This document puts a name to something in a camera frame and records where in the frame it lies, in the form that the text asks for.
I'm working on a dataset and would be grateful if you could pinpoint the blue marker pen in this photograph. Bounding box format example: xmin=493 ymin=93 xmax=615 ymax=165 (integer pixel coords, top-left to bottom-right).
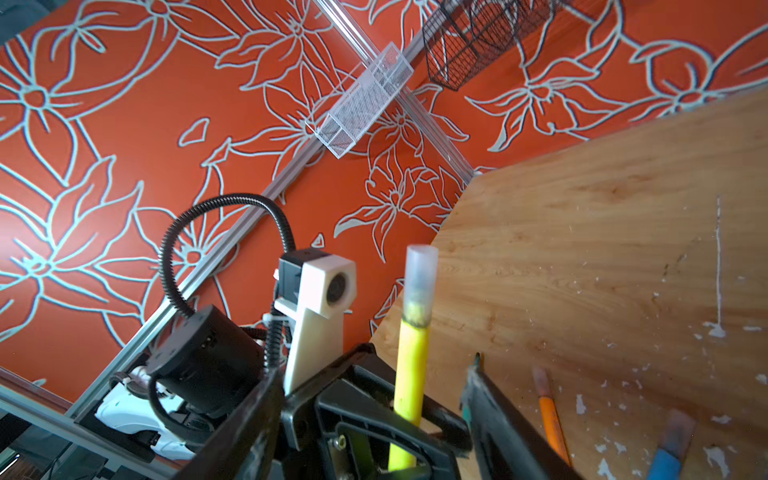
xmin=646 ymin=409 xmax=697 ymax=480

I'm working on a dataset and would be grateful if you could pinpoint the orange marker pen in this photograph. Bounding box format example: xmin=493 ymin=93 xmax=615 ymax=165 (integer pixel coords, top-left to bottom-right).
xmin=532 ymin=366 xmax=571 ymax=465

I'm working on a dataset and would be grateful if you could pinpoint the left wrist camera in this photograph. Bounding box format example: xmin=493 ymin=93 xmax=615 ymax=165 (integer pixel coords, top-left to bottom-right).
xmin=275 ymin=248 xmax=357 ymax=395

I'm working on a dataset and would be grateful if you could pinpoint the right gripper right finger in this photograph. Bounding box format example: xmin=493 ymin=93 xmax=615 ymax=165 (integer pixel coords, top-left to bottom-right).
xmin=460 ymin=353 xmax=580 ymax=479

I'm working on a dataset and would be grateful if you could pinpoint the black wire basket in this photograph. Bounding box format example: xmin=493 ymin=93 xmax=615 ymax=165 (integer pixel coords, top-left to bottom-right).
xmin=422 ymin=0 xmax=568 ymax=91

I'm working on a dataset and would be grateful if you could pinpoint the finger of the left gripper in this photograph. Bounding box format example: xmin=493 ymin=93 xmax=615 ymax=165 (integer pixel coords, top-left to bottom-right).
xmin=281 ymin=343 xmax=474 ymax=480

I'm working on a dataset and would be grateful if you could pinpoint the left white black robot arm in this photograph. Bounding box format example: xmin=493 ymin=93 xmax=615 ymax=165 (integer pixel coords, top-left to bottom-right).
xmin=98 ymin=193 xmax=472 ymax=479

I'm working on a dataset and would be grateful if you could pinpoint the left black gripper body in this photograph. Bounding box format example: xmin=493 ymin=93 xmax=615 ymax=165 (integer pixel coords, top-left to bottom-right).
xmin=272 ymin=359 xmax=463 ymax=480

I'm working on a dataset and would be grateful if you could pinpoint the yellow marker pen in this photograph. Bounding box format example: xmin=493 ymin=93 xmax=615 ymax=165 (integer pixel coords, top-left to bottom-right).
xmin=387 ymin=244 xmax=440 ymax=472

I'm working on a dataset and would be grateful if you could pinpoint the white wire basket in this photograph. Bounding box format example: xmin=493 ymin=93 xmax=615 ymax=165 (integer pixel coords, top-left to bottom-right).
xmin=315 ymin=43 xmax=414 ymax=158

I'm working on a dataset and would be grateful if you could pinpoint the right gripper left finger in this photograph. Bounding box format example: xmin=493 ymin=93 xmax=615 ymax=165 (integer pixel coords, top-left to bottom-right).
xmin=175 ymin=369 xmax=285 ymax=479

